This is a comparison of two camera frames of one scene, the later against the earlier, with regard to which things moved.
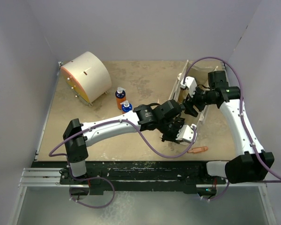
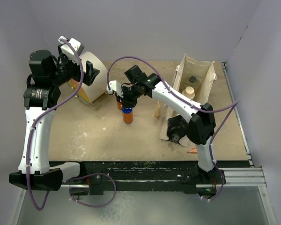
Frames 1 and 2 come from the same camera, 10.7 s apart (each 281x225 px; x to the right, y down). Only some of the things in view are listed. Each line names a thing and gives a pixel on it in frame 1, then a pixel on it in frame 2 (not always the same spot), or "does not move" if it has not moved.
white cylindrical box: [86, 78] does not move
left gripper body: [169, 131] -> [67, 70]
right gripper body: [201, 98] -> [130, 95]
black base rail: [195, 176] does not move
